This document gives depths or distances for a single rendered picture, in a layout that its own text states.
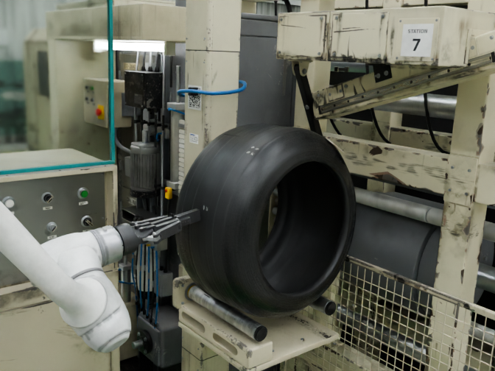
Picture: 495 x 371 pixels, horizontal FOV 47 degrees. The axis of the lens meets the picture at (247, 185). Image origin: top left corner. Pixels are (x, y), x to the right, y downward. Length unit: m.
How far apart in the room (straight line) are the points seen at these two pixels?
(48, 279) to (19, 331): 0.88
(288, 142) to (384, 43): 0.37
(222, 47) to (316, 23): 0.29
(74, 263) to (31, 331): 0.75
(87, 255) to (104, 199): 0.72
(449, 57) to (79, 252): 1.01
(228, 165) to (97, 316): 0.54
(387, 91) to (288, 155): 0.41
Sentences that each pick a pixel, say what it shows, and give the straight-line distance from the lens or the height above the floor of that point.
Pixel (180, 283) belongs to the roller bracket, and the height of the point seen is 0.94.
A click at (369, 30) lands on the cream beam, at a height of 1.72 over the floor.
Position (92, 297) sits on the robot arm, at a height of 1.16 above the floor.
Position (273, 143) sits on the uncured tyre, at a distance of 1.50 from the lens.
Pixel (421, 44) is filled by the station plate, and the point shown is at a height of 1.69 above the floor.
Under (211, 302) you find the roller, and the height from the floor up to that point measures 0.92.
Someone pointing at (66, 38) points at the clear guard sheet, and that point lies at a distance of 1.87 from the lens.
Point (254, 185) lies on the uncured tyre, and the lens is 1.44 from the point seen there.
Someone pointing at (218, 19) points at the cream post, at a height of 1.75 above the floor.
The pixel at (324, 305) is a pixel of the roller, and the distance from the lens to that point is 1.77.
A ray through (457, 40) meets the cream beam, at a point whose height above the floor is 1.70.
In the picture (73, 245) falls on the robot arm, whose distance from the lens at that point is 1.31.
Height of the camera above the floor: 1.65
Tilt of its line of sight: 13 degrees down
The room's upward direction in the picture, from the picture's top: 2 degrees clockwise
